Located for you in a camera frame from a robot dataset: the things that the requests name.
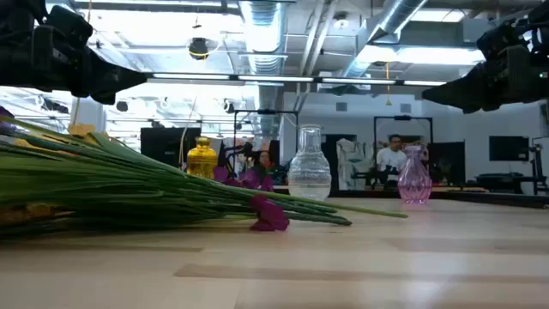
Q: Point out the yellow glass vase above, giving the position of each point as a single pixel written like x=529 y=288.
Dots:
x=201 y=161

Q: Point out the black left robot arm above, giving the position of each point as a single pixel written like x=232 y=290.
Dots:
x=13 y=43

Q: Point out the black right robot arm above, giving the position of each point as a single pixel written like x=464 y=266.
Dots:
x=542 y=26

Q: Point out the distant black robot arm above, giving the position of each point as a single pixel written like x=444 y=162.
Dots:
x=536 y=165

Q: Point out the pink glass vase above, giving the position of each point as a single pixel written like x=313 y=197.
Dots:
x=414 y=180

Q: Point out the clear glass vase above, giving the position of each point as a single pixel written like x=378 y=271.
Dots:
x=309 y=171

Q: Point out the black standing panel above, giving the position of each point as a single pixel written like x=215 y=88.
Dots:
x=448 y=163
x=165 y=146

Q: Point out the distant black desk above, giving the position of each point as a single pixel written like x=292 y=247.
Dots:
x=499 y=178

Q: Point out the black ceiling dome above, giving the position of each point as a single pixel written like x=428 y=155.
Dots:
x=198 y=48

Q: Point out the person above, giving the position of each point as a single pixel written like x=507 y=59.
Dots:
x=263 y=159
x=391 y=159

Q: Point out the white patterned hanging cloth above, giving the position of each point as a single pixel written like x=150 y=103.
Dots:
x=351 y=163

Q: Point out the long ceiling light strip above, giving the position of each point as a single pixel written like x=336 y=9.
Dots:
x=274 y=78

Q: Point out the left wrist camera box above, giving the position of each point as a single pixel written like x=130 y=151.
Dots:
x=68 y=26

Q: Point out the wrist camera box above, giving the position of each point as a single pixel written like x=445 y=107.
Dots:
x=502 y=38
x=68 y=26

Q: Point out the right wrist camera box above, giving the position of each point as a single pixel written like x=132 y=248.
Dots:
x=502 y=38

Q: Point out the black wall monitor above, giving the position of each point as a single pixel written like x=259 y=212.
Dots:
x=508 y=148

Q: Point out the grey wall vent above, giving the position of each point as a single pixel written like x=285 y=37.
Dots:
x=341 y=107
x=406 y=107

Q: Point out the black camera rig frame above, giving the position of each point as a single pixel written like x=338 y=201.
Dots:
x=266 y=111
x=403 y=117

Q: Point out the black aluminium table frame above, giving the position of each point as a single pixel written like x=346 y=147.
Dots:
x=493 y=198

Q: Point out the silver corrugated ceiling duct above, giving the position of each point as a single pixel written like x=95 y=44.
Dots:
x=262 y=38
x=394 y=17

